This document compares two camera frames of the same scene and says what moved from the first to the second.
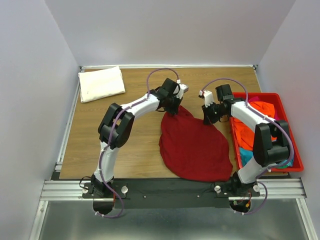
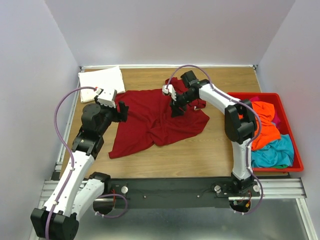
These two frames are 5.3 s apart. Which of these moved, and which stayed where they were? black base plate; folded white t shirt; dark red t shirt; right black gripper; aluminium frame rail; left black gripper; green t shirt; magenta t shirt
Moved: right black gripper; dark red t shirt; left black gripper
Stayed: folded white t shirt; black base plate; magenta t shirt; aluminium frame rail; green t shirt
